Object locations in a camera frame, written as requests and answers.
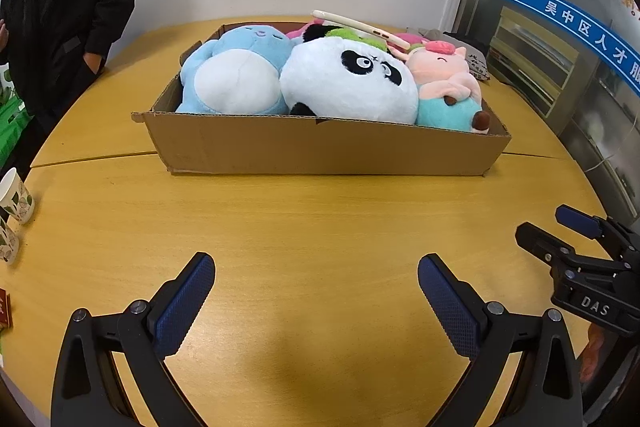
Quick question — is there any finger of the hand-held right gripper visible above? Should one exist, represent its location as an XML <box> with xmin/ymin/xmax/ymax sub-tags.
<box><xmin>556</xmin><ymin>204</ymin><xmax>613</xmax><ymax>242</ymax></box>
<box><xmin>515</xmin><ymin>221</ymin><xmax>581</xmax><ymax>265</ymax></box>

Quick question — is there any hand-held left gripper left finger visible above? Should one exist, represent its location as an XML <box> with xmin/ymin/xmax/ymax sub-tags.
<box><xmin>51</xmin><ymin>252</ymin><xmax>217</xmax><ymax>427</ymax></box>

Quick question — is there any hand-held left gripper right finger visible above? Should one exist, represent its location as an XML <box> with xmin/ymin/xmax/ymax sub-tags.
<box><xmin>418</xmin><ymin>253</ymin><xmax>585</xmax><ymax>427</ymax></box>

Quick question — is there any pink and teal pig plush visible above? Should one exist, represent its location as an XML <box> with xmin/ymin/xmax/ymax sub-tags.
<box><xmin>400</xmin><ymin>39</ymin><xmax>490</xmax><ymax>136</ymax></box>

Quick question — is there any brown cardboard box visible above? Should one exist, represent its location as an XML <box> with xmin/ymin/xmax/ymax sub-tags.
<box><xmin>131</xmin><ymin>23</ymin><xmax>512</xmax><ymax>178</ymax></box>

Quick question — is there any white panda plush toy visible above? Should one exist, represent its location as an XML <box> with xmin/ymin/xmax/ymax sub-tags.
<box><xmin>279</xmin><ymin>24</ymin><xmax>420</xmax><ymax>125</ymax></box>

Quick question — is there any wooden desktop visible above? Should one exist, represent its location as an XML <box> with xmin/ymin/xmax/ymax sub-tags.
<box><xmin>0</xmin><ymin>14</ymin><xmax>608</xmax><ymax>427</ymax></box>

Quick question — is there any leaf-print paper cup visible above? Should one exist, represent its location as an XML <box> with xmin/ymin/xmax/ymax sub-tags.
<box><xmin>0</xmin><ymin>168</ymin><xmax>35</xmax><ymax>225</ymax></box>
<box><xmin>0</xmin><ymin>212</ymin><xmax>21</xmax><ymax>265</ymax></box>

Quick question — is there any grey printed bag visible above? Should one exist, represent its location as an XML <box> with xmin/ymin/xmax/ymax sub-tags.
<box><xmin>405</xmin><ymin>27</ymin><xmax>493</xmax><ymax>82</ymax></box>

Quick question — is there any blue banner on glass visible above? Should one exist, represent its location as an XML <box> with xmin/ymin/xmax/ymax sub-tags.
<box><xmin>482</xmin><ymin>0</ymin><xmax>640</xmax><ymax>95</ymax></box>

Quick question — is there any light blue plush toy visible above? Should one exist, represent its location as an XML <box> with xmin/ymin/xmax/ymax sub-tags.
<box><xmin>176</xmin><ymin>24</ymin><xmax>301</xmax><ymax>115</ymax></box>

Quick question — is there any hot pink plush toy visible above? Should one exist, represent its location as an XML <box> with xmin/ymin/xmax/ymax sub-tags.
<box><xmin>287</xmin><ymin>22</ymin><xmax>436</xmax><ymax>54</ymax></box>

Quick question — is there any green crate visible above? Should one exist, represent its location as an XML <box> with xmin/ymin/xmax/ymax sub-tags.
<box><xmin>0</xmin><ymin>62</ymin><xmax>33</xmax><ymax>172</ymax></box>

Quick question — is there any white plastic hanger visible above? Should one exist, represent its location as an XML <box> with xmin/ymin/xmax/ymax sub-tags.
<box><xmin>311</xmin><ymin>9</ymin><xmax>411</xmax><ymax>50</ymax></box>

